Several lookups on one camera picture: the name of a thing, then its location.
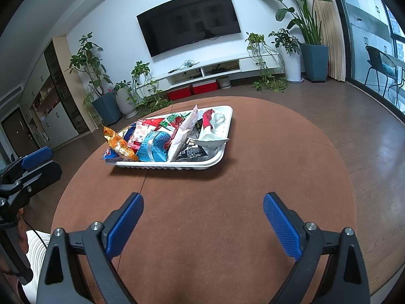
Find trailing pothos plant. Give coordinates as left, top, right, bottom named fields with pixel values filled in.
left=131, top=60, right=173, bottom=115

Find long white snack packet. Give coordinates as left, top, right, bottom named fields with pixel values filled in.
left=167, top=104, right=200, bottom=162

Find leafy tree in grey-blue pot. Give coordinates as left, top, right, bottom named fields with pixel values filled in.
left=65, top=32, right=122, bottom=126

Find wall-mounted television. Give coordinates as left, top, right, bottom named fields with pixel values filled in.
left=137, top=0, right=241, bottom=58

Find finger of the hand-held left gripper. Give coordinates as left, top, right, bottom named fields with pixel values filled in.
left=0, top=146, right=54, bottom=182
left=13, top=161, right=63, bottom=210

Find plant in tall white pot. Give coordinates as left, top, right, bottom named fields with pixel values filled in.
left=269, top=28, right=302, bottom=82

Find trailing plant on cabinet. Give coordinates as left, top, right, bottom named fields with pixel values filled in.
left=245, top=32, right=288, bottom=93

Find wooden display cabinet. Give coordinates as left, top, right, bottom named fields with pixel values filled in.
left=19, top=36, right=92, bottom=153

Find beige curtain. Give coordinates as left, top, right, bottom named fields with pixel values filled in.
left=304, top=0, right=347, bottom=82

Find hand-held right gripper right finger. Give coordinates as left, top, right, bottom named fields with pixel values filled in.
left=262, top=192, right=371, bottom=304

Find plant in white ribbed pot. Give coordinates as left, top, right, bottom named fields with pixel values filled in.
left=112, top=81, right=138, bottom=119

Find orange snack packet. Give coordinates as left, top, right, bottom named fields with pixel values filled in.
left=103, top=126, right=140, bottom=162

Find pink cartoon snack packet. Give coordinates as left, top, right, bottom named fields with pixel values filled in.
left=127, top=123, right=152, bottom=146

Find white television cabinet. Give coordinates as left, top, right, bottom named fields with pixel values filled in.
left=152, top=52, right=285, bottom=89

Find blue yellow cake packet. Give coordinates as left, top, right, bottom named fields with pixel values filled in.
left=102, top=146, right=121, bottom=162

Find teal blue snack packet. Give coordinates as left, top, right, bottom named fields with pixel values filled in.
left=136, top=130, right=170, bottom=163

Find white balcony cabinets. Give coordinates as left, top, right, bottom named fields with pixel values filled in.
left=345, top=0, right=394, bottom=80

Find balcony table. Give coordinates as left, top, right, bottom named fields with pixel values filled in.
left=383, top=52, right=405, bottom=105

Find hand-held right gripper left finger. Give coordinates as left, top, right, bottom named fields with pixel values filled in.
left=35, top=192, right=145, bottom=304

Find red storage box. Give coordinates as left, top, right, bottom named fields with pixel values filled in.
left=167, top=89, right=192, bottom=101
left=192, top=82, right=219, bottom=94

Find balcony chair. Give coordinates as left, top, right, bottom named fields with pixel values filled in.
left=364, top=46, right=401, bottom=97

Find black snack packet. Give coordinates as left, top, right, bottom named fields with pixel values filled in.
left=175, top=119, right=209, bottom=160

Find red and white snack packet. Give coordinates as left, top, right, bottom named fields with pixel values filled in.
left=193, top=109, right=230, bottom=150

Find white plastic tray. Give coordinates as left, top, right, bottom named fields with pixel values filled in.
left=104, top=104, right=234, bottom=172

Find large-leaf plant in blue pot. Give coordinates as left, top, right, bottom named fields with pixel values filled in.
left=250, top=0, right=335, bottom=83

